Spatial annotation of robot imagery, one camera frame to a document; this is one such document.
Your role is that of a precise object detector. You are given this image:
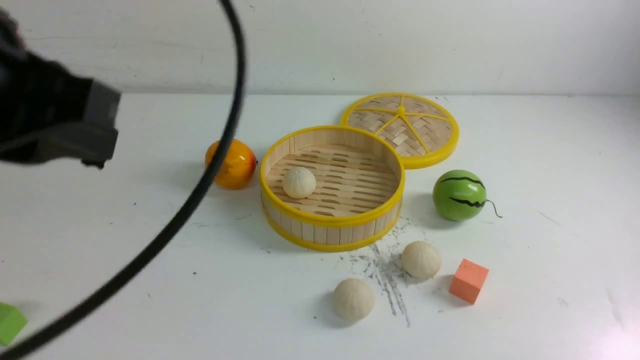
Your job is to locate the white bun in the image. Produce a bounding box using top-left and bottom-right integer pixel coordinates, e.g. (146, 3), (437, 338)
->
(400, 241), (442, 281)
(282, 166), (317, 199)
(332, 278), (375, 323)

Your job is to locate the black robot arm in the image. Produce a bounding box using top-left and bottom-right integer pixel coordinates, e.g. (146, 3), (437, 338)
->
(0, 10), (122, 169)

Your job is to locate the yellow-rimmed bamboo steamer tray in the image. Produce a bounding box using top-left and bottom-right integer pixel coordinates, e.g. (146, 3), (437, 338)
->
(259, 125), (406, 252)

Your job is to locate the yellow-rimmed woven steamer lid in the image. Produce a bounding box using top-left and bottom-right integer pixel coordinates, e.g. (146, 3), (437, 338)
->
(340, 92), (460, 170)

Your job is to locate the orange toy fruit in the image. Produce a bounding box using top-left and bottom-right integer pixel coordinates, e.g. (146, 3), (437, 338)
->
(214, 138), (258, 191)

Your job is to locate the green toy watermelon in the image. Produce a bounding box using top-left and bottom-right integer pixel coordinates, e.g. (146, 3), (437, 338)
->
(432, 170), (503, 223)

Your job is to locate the orange foam cube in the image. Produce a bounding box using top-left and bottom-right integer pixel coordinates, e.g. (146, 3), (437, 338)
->
(448, 259), (489, 305)

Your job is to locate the green foam block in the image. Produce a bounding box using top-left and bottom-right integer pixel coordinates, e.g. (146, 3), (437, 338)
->
(0, 302), (28, 346)

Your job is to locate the black cable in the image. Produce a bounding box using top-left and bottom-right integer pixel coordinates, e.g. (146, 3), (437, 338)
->
(0, 0), (247, 360)

